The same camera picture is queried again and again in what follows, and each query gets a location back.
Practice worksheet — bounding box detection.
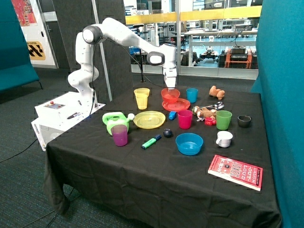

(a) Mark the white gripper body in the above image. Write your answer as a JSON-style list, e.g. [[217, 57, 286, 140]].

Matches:
[[163, 68, 177, 88]]

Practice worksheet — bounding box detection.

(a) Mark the red plastic bowl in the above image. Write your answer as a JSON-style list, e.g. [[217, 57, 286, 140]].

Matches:
[[161, 88, 180, 103]]

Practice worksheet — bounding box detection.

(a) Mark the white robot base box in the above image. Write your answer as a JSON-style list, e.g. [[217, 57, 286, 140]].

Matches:
[[31, 92, 104, 151]]

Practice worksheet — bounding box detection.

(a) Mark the red plastic plate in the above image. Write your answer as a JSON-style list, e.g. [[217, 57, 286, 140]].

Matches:
[[162, 98, 190, 112]]

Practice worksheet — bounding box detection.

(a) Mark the yellow plastic plate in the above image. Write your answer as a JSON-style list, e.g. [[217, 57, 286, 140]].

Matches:
[[133, 111, 166, 129]]

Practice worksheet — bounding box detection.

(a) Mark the teal plastic cup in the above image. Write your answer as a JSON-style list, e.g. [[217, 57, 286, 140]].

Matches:
[[186, 88, 198, 103]]

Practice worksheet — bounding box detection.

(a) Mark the yellow plastic cup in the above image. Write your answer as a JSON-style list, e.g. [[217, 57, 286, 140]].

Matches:
[[135, 94, 148, 110]]

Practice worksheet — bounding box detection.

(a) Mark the blue toy block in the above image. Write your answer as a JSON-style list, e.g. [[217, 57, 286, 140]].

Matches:
[[168, 111, 177, 120]]

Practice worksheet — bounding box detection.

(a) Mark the pink plastic cup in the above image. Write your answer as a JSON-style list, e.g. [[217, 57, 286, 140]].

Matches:
[[178, 110, 193, 129]]

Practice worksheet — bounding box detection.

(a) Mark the brown teddy bear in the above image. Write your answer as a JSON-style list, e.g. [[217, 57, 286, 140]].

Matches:
[[209, 85, 225, 100]]

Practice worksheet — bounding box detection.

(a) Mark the brown plush toy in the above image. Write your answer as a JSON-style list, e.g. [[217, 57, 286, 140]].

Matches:
[[192, 106, 217, 121]]

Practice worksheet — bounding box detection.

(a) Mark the metal spoon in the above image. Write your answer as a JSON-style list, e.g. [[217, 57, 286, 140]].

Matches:
[[200, 101, 225, 110]]

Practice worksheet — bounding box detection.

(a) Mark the dark blue ball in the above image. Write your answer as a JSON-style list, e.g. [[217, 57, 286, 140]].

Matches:
[[163, 129, 173, 138]]

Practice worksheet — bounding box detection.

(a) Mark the red toy die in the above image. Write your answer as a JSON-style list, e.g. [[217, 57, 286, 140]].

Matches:
[[205, 117, 216, 125]]

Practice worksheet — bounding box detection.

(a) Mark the green highlighter marker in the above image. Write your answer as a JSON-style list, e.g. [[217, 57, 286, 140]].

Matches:
[[141, 134, 162, 150]]

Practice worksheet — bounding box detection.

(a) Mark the green plastic cup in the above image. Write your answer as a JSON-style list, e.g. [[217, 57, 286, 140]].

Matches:
[[216, 110, 232, 131]]

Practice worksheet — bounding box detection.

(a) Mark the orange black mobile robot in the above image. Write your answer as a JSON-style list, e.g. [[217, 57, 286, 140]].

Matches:
[[218, 46, 258, 69]]

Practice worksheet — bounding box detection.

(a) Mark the blue plastic bowl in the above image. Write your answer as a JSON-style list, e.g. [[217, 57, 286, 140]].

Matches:
[[175, 133, 204, 156]]

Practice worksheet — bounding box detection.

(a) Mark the green toy watering can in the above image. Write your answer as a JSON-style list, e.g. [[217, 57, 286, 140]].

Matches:
[[102, 112, 135, 135]]

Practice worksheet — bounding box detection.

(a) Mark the purple plastic cup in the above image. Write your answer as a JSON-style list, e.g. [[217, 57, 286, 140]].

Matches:
[[111, 124, 128, 147]]

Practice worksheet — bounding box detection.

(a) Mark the black tablecloth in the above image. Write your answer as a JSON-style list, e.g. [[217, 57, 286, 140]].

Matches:
[[43, 89, 282, 228]]

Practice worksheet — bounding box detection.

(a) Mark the white ceramic cup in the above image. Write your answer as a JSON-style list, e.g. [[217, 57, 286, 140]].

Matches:
[[216, 131, 233, 148]]

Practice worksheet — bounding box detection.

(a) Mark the black small bowl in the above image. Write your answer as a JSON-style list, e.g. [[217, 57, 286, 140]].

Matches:
[[237, 115, 252, 128]]

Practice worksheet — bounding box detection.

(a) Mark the red joke book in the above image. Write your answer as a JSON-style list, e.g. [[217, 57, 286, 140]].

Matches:
[[208, 155, 263, 191]]

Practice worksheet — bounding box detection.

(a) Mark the yellow black sign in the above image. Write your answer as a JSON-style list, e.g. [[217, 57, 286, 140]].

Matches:
[[27, 41, 46, 61]]

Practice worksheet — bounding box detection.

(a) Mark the teal sofa bench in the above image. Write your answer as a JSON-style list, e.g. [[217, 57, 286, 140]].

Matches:
[[0, 0, 39, 92]]

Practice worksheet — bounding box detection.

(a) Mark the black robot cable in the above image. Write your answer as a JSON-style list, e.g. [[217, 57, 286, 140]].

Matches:
[[0, 35, 171, 163]]

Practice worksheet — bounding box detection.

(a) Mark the teal partition wall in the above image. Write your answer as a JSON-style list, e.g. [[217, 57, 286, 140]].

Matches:
[[251, 0, 304, 228]]

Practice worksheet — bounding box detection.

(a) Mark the red wall poster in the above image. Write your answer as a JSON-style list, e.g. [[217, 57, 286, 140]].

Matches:
[[11, 0, 38, 27]]

